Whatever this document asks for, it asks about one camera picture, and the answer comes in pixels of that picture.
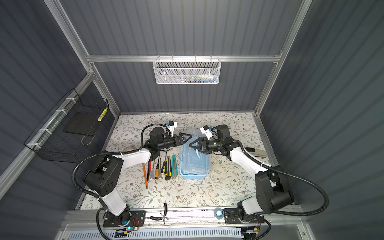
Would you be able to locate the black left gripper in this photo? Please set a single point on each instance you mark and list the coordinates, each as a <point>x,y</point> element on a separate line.
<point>180,135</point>

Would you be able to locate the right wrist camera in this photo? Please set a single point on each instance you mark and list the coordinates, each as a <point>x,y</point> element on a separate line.
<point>207,131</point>

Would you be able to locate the light blue plastic tool box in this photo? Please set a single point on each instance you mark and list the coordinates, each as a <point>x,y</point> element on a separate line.
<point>195,175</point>

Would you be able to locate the brown tape roll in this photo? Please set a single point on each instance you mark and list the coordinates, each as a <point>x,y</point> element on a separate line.
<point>127,149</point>

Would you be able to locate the black handled pliers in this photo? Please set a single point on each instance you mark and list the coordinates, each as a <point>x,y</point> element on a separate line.
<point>163,216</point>

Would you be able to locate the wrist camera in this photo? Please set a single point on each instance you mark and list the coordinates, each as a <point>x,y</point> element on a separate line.
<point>207,131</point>
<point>171,126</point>

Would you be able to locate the beige black stapler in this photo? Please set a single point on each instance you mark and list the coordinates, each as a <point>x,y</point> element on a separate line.
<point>257,153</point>

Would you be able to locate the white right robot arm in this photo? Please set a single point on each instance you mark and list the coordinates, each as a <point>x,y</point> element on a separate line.
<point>273,189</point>

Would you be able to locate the yellow marker in basket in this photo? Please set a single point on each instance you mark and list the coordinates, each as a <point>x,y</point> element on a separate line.
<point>103,113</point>

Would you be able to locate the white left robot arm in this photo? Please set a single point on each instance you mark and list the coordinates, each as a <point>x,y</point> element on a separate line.
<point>102,178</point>

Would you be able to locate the teal utility knife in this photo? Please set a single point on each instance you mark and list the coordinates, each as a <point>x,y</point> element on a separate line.
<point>174,167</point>

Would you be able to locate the white wire wall basket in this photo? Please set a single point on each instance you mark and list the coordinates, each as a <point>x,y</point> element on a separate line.
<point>187,71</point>

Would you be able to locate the blue tape roll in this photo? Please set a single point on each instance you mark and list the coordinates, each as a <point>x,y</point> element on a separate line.
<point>218,213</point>

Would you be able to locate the yellow black utility knife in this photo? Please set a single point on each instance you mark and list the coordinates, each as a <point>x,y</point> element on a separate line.
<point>167,168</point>

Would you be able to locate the black wire wall basket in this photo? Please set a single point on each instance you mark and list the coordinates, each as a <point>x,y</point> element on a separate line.
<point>68,135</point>

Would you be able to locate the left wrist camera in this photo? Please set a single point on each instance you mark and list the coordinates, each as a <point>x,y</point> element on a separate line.
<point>171,126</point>

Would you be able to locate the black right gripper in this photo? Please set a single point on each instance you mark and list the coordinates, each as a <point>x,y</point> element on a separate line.
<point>204,141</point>

